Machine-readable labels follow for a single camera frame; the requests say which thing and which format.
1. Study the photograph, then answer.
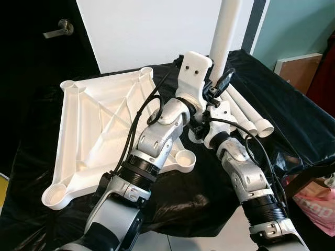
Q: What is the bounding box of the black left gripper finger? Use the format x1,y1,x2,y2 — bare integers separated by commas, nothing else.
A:
215,68,236,95

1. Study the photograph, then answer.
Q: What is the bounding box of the white plastic table leg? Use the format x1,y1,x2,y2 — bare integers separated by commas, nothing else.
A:
224,93,247,126
188,0,243,144
226,92,260,135
230,85,275,138

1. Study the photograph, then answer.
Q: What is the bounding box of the white plastic table top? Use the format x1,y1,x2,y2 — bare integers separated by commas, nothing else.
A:
41,66,197,211

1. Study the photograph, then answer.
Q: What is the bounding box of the black plastic table cover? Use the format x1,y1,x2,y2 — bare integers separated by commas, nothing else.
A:
0,50,335,251

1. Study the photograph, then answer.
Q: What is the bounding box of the white framed brown board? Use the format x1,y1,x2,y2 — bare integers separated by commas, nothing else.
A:
274,53,323,95

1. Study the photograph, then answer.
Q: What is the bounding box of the dark red cloth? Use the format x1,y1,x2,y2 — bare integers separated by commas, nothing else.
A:
306,31,335,113

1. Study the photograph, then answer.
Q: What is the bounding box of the pink clear plastic bag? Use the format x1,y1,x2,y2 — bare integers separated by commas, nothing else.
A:
291,175,335,237

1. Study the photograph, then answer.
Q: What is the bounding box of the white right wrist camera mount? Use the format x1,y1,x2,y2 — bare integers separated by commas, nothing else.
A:
202,99,233,150

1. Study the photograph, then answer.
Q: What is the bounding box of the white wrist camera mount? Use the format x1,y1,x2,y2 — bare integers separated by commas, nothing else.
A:
202,99,233,150
175,51,214,110

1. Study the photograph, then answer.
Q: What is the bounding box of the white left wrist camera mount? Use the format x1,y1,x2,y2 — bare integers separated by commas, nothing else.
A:
175,51,214,110

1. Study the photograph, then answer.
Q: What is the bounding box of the dark grey wall trim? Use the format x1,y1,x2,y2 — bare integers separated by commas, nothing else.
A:
242,0,269,53

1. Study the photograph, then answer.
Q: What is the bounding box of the silver door lever handle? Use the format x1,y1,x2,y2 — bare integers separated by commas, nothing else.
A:
43,19,74,39

